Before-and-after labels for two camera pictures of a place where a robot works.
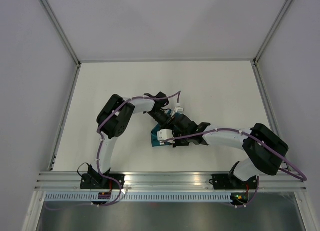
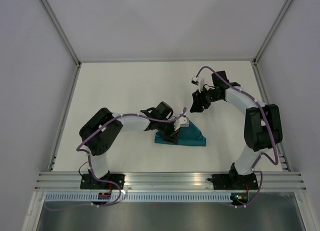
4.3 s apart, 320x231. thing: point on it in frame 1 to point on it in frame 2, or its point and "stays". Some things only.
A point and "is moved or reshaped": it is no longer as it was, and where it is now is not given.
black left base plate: [94, 180] stays
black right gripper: [177, 144] to [198, 102]
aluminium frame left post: [59, 27] stays
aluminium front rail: [275, 181] stays
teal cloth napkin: [155, 141] is moved or reshaped
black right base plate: [225, 181] stays
